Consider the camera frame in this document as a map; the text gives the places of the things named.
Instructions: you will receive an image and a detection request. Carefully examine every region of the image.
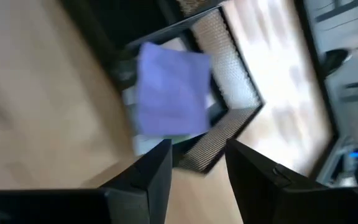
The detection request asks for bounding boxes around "black mesh desk organizer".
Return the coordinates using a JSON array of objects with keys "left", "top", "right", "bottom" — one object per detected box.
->
[{"left": 60, "top": 0, "right": 265, "bottom": 175}]

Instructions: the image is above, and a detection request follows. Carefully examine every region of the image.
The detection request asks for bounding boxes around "black table frame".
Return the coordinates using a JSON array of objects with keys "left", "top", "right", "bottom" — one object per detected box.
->
[{"left": 293, "top": 0, "right": 340, "bottom": 178}]

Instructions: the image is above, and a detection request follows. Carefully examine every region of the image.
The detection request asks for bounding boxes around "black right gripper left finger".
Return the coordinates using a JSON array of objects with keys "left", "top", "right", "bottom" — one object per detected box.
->
[{"left": 0, "top": 139, "right": 173, "bottom": 224}]

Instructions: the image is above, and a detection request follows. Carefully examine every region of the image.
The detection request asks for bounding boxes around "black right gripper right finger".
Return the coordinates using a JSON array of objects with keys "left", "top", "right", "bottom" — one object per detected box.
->
[{"left": 225, "top": 139, "right": 358, "bottom": 224}]

